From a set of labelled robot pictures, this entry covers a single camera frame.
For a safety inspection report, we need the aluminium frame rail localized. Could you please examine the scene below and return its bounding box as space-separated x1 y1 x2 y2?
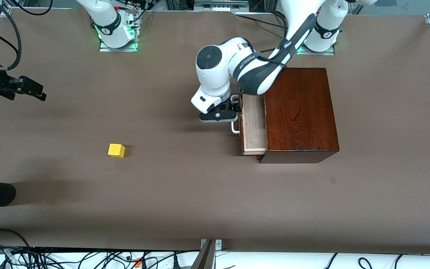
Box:
0 0 27 16

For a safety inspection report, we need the white power strip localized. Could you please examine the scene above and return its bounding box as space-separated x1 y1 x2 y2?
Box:
194 0 250 12

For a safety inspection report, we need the aluminium profile bracket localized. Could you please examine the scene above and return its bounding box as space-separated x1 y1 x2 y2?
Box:
191 239 223 269

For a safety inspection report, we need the thin black table cable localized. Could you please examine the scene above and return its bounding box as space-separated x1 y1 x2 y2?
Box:
236 13 286 29

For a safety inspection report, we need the dark wooden cabinet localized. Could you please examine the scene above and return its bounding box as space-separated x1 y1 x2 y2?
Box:
257 68 340 164

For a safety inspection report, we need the black looped cable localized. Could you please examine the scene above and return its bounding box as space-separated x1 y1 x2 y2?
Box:
0 229 32 249

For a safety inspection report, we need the yellow block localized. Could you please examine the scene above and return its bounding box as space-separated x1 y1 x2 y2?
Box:
107 143 126 158

